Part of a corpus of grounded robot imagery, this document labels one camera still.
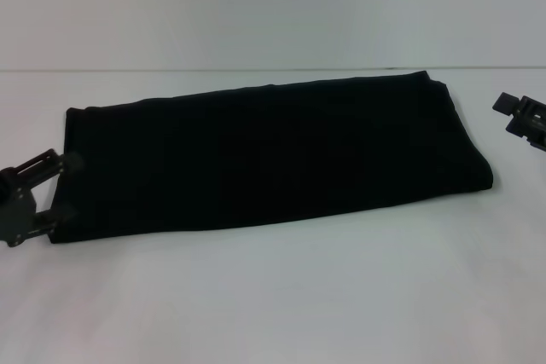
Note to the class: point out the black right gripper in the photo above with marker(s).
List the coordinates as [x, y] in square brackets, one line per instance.
[531, 123]

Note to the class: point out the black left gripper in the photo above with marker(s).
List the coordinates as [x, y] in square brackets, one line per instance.
[17, 210]

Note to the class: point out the black shirt with white print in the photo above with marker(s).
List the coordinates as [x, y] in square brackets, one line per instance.
[256, 155]

